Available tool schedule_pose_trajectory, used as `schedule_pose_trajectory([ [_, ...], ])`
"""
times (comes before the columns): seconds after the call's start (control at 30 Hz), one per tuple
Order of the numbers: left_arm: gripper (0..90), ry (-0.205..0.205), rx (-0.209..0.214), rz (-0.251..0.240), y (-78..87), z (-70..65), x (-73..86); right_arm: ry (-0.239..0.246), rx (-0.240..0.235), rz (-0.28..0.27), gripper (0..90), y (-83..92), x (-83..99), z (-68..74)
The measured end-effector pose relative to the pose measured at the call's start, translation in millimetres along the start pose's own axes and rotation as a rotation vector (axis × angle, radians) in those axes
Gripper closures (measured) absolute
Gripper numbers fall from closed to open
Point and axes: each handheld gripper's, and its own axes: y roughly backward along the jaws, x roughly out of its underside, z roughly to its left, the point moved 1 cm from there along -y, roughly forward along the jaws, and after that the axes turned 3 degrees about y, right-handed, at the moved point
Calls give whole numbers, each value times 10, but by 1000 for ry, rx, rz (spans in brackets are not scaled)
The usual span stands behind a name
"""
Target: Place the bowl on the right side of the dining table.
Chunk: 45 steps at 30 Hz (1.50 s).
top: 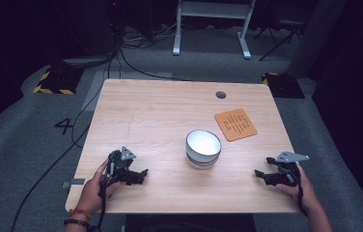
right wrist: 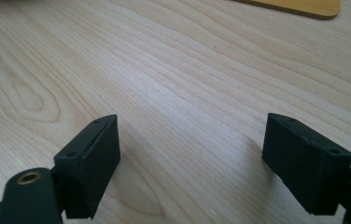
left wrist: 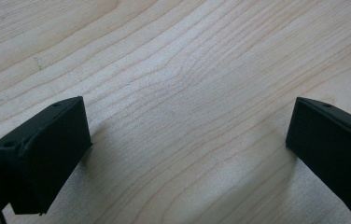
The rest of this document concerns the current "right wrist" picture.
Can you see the yellow wooden board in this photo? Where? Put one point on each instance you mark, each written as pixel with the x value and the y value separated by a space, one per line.
pixel 307 6

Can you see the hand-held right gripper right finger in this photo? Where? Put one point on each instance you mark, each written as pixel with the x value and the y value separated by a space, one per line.
pixel 307 165

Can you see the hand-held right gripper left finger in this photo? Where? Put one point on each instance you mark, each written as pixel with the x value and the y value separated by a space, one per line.
pixel 88 165

